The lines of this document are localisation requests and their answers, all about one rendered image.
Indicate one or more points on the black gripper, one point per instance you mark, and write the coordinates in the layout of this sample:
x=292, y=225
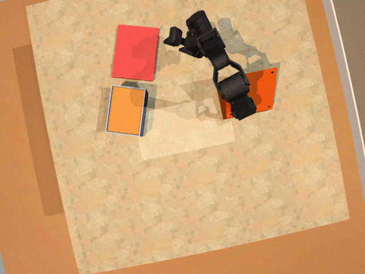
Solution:
x=189, y=42

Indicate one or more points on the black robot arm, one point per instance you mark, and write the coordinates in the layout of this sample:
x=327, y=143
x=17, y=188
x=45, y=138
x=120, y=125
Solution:
x=235, y=87

